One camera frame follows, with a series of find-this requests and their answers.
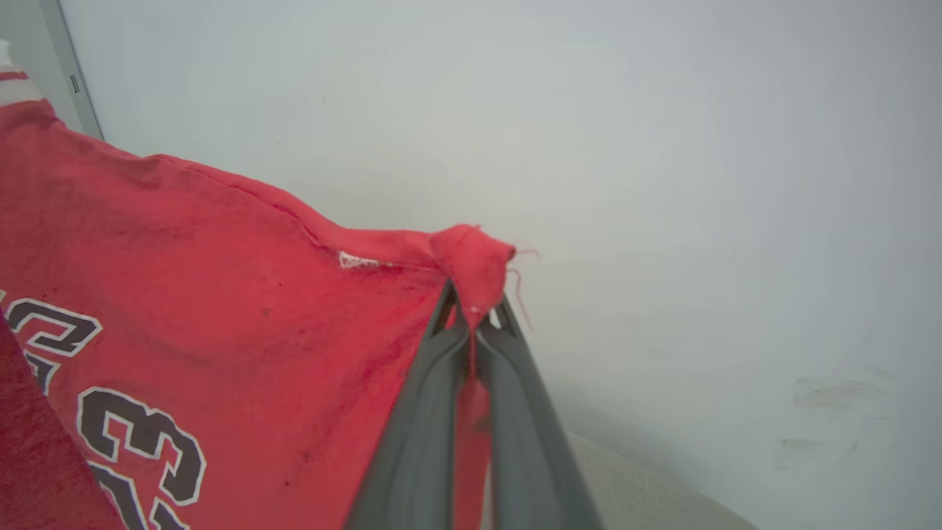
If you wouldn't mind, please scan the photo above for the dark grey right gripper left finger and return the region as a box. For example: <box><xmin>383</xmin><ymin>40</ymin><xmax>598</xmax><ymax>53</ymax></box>
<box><xmin>344</xmin><ymin>281</ymin><xmax>470</xmax><ymax>530</ymax></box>

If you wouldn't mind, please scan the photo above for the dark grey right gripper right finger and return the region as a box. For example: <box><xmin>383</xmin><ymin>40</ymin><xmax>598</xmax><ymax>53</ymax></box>
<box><xmin>477</xmin><ymin>297</ymin><xmax>604</xmax><ymax>530</ymax></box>

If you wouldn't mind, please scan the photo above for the red jersey with white trim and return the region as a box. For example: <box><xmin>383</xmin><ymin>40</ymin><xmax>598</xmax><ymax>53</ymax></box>
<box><xmin>0</xmin><ymin>40</ymin><xmax>542</xmax><ymax>530</ymax></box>

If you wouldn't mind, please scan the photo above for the white panel with grey trim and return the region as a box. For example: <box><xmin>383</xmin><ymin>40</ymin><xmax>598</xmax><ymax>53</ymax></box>
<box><xmin>0</xmin><ymin>0</ymin><xmax>105</xmax><ymax>141</ymax></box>

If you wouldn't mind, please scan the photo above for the grey fabric sofa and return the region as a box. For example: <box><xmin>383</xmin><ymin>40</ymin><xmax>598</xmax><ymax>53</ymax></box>
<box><xmin>567</xmin><ymin>433</ymin><xmax>760</xmax><ymax>530</ymax></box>

